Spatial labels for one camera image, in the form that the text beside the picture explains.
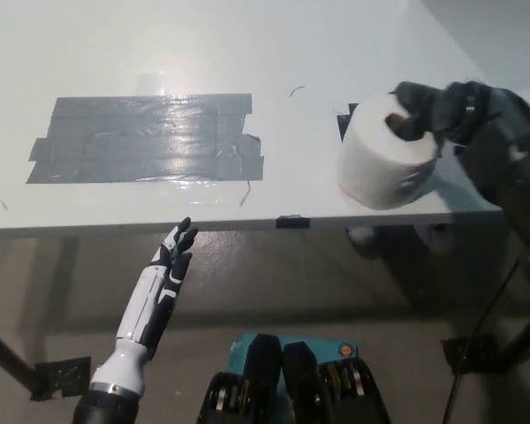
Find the black tape square patch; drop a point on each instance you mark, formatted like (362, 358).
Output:
(343, 123)

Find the black teal robot torso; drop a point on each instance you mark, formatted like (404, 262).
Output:
(300, 388)

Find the grey duct tape patch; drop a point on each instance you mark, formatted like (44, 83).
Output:
(137, 141)

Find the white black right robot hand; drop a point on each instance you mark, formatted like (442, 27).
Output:
(446, 110)

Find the white toilet paper roll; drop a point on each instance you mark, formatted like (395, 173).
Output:
(380, 176)

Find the black table leg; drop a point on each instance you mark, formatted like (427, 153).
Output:
(6, 355)
(527, 338)

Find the white shoe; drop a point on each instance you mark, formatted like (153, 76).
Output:
(361, 234)

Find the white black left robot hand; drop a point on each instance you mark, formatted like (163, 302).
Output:
(146, 309)

